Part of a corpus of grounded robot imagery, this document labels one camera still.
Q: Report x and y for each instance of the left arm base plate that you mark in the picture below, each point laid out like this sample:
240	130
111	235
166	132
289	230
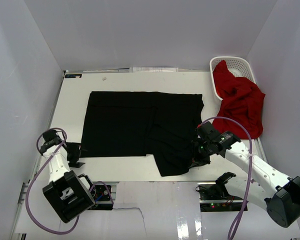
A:
102	197

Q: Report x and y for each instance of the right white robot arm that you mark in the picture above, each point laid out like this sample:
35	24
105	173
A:
273	191

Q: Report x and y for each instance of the red t shirt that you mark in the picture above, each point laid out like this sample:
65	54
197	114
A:
242	100

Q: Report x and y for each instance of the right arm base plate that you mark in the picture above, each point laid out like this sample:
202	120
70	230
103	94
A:
212	200

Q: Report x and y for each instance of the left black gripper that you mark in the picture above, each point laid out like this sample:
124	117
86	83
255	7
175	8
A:
77	148

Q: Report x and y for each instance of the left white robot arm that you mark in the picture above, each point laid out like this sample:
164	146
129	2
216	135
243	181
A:
67	193

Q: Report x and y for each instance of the black t shirt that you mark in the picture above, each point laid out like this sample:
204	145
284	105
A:
136	124

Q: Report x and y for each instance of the white plastic basket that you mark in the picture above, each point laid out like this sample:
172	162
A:
238	66

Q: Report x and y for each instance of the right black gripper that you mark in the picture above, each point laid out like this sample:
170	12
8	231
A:
197	161

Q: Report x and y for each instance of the small label sticker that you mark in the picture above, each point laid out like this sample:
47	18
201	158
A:
72	76

